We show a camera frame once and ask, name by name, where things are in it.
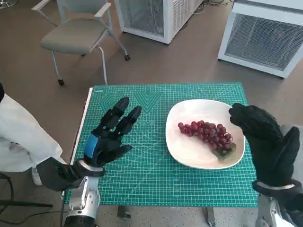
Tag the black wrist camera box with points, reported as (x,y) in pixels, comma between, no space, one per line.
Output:
(56,175)
(293,205)

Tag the white mesh cabinet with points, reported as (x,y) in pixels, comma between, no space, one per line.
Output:
(170,21)
(260,40)

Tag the grey chair with white frame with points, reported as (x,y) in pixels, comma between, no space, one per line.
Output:
(71,35)

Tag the person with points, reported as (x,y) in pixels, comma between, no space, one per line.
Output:
(19,132)

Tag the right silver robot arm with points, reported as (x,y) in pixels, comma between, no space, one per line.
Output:
(267,208)

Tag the right black wrist camera box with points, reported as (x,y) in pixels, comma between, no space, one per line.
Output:
(293,205)

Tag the red toy grape bunch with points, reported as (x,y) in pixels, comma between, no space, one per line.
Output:
(208,132)

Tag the metal table leg bracket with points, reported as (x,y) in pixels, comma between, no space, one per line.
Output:
(123,212)
(210,217)

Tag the white square plate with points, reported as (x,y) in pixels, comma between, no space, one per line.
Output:
(184,149)

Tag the right black gloved robot hand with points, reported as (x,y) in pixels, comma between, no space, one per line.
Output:
(270,151)

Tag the left black wrist camera box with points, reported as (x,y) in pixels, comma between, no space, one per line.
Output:
(56,175)

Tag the left bare black robot hand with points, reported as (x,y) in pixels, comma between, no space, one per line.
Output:
(106,144)

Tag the round stool base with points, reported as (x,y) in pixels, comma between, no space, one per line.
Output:
(6,2)

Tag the black floor stand leg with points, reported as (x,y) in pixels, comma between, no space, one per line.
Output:
(23,203)

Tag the green cutting mat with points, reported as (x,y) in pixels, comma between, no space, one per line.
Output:
(154,179)

